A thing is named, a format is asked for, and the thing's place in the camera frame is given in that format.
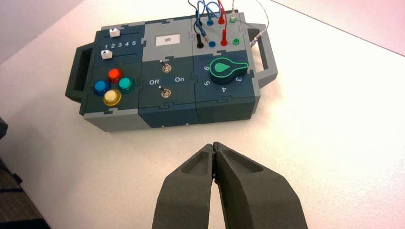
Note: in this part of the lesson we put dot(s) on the dark grey block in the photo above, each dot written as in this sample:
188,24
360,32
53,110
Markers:
2,128

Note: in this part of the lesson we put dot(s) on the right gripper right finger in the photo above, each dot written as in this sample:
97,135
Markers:
253,199

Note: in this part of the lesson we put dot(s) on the blue banana jack socket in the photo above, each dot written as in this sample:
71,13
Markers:
212,44

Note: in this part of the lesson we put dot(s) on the white display label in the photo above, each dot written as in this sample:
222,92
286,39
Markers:
167,39

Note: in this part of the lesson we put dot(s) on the yellow dome push button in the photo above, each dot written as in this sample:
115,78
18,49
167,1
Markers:
112,98

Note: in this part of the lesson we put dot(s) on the blue dome push button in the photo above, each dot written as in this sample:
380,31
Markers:
101,87

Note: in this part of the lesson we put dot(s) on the metal toggle switch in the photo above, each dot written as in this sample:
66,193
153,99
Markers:
164,67
165,92

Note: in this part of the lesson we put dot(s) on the white slider knob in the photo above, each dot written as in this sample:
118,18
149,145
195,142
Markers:
106,55
114,32

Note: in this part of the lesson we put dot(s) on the red dome push button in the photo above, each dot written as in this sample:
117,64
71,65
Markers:
114,75

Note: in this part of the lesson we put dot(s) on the teal grey control board box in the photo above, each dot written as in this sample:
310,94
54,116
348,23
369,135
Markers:
177,107

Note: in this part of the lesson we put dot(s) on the teal dome push button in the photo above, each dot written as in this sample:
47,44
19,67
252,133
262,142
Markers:
126,84

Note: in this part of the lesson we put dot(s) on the green rotary pointer knob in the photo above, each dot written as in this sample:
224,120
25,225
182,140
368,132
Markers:
226,73

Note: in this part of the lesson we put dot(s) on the green banana jack socket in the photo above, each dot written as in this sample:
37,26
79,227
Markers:
236,41

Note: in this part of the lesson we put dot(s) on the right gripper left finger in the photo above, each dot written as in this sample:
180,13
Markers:
186,196

